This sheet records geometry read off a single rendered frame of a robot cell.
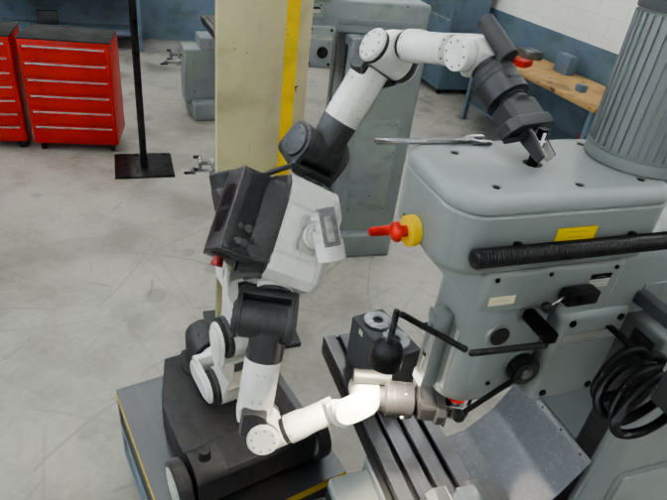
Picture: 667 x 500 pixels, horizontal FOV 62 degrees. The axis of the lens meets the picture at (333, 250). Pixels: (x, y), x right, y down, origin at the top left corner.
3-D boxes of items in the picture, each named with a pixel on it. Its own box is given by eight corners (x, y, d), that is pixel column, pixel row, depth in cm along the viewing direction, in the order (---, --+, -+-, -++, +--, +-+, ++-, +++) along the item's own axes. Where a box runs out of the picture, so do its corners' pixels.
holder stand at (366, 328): (379, 403, 177) (390, 356, 167) (344, 358, 193) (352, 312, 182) (410, 391, 183) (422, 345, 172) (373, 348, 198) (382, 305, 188)
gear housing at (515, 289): (474, 318, 106) (488, 276, 100) (419, 249, 125) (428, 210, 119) (612, 299, 116) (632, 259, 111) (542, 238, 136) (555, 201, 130)
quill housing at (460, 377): (448, 422, 125) (484, 311, 108) (409, 358, 141) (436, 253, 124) (519, 407, 131) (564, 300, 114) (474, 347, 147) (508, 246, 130)
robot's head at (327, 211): (314, 247, 130) (319, 249, 122) (307, 210, 129) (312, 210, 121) (339, 242, 131) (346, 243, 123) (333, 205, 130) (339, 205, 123)
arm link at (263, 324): (232, 360, 129) (241, 305, 126) (235, 345, 138) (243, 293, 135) (282, 367, 131) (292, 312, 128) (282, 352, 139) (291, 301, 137)
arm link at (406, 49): (463, 46, 122) (405, 40, 136) (435, 21, 115) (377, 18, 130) (442, 91, 123) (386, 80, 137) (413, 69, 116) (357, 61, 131)
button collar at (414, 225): (409, 253, 104) (415, 225, 101) (396, 236, 108) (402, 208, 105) (419, 252, 104) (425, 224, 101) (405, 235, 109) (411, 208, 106)
